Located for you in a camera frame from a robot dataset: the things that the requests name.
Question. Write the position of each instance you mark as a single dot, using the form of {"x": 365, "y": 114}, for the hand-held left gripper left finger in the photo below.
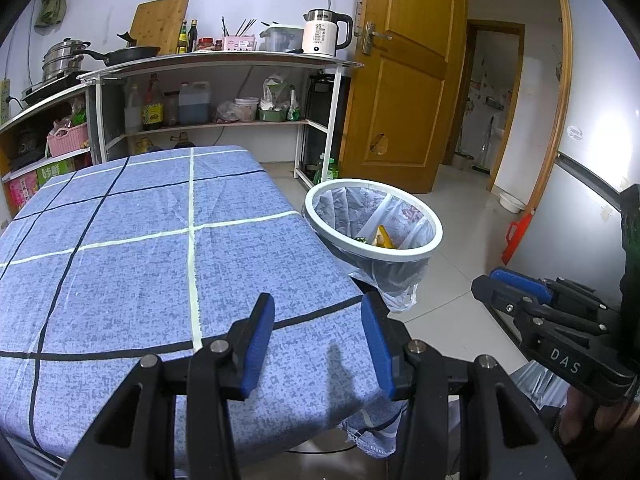
{"x": 260, "y": 340}

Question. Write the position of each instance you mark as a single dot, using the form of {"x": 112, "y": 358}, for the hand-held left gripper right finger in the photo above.
{"x": 375, "y": 345}

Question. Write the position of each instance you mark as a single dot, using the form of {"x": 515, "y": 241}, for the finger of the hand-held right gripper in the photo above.
{"x": 575, "y": 292}
{"x": 520, "y": 281}

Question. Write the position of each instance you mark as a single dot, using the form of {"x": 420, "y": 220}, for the white trash bin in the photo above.
{"x": 390, "y": 256}

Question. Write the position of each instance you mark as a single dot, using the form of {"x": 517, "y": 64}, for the yellow snack bag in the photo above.
{"x": 384, "y": 240}

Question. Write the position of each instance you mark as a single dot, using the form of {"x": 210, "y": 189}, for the person's right hand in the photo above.
{"x": 595, "y": 410}

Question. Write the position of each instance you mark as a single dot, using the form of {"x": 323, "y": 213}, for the grey shorts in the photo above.
{"x": 535, "y": 385}

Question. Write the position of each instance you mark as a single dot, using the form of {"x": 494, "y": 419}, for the red dustpan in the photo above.
{"x": 515, "y": 235}

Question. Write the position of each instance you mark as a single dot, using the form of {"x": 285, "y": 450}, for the white basin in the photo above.
{"x": 512, "y": 201}

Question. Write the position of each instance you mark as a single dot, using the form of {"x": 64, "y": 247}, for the clear plastic bin liner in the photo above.
{"x": 350, "y": 210}

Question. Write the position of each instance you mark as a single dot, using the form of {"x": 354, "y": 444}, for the blue checked tablecloth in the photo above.
{"x": 150, "y": 240}

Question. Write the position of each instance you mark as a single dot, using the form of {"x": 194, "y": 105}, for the silver refrigerator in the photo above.
{"x": 595, "y": 125}

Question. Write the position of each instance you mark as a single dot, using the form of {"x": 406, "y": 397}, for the dark soda bottle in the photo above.
{"x": 182, "y": 141}

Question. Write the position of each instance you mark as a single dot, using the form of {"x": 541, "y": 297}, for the yellow cooking oil bottle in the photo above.
{"x": 142, "y": 146}

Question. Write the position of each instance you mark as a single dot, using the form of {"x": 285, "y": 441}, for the wooden door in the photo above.
{"x": 400, "y": 85}

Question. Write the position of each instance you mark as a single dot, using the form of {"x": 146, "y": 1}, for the clear bag of food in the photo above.
{"x": 227, "y": 111}

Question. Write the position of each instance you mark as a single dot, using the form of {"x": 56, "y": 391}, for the white plastic tub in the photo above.
{"x": 245, "y": 108}

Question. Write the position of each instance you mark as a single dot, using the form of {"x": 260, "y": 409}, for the green and white packet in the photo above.
{"x": 293, "y": 105}

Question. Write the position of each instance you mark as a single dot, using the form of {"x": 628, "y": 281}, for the jug of blue liquid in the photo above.
{"x": 192, "y": 102}

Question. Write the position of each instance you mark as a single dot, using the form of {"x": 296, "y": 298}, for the white plastic bag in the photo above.
{"x": 272, "y": 92}

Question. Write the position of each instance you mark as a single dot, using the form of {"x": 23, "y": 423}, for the brown jar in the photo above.
{"x": 171, "y": 108}

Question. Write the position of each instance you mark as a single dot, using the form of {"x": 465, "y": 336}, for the oil bottle with yellow label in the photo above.
{"x": 152, "y": 107}

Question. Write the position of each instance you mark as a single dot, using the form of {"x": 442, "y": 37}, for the white translucent jug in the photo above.
{"x": 132, "y": 110}

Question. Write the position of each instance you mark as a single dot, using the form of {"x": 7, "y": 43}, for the green cardboard box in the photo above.
{"x": 55, "y": 172}

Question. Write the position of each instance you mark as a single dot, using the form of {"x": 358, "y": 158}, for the pink plastic basket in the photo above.
{"x": 67, "y": 140}

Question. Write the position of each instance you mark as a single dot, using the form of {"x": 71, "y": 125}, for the pink cardboard box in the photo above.
{"x": 22, "y": 191}

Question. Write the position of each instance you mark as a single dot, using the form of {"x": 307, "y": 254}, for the white metal shelf rack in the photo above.
{"x": 200, "y": 57}

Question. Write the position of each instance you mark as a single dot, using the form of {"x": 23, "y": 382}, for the pink chopstick holder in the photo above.
{"x": 238, "y": 42}

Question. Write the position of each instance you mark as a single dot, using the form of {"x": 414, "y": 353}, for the red lid jar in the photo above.
{"x": 205, "y": 44}

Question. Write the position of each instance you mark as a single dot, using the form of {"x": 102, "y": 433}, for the clear storage box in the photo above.
{"x": 282, "y": 37}

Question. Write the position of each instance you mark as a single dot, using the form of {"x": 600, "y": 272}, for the dark clay pot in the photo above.
{"x": 22, "y": 147}

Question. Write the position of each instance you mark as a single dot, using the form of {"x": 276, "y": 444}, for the dark sauce bottle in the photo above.
{"x": 194, "y": 37}
{"x": 183, "y": 40}

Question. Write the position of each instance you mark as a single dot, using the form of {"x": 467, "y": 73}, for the white electric kettle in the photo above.
{"x": 322, "y": 35}

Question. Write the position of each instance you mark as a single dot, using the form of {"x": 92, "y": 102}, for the bundle of chopsticks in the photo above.
{"x": 245, "y": 27}

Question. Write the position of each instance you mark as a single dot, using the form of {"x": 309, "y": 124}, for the black frying pan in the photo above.
{"x": 130, "y": 53}

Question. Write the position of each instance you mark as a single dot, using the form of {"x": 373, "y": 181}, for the steel shelf unit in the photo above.
{"x": 45, "y": 102}

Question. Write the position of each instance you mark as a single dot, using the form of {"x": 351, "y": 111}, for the black induction cooker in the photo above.
{"x": 50, "y": 85}

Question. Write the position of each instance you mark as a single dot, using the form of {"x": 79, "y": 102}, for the wooden cutting board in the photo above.
{"x": 160, "y": 20}

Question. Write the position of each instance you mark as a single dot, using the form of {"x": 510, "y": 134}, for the steel steamer pot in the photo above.
{"x": 62, "y": 60}

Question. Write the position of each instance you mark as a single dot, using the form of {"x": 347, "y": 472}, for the white power strip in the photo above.
{"x": 4, "y": 97}

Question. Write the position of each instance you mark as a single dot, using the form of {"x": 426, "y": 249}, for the wooden door frame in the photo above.
{"x": 562, "y": 85}

